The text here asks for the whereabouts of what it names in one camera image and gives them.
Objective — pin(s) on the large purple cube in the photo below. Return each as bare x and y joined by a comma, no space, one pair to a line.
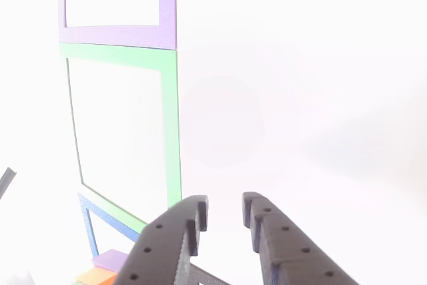
110,260

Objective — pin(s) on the orange cube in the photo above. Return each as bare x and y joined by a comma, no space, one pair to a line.
96,276

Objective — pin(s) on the dark grey tube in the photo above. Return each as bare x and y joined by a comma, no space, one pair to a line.
6,178

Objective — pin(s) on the black square frame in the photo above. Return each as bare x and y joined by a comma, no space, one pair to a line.
207,276

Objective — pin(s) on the green square frame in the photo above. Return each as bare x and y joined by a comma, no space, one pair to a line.
170,131

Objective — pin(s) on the purple square frame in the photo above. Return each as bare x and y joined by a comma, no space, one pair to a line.
166,4

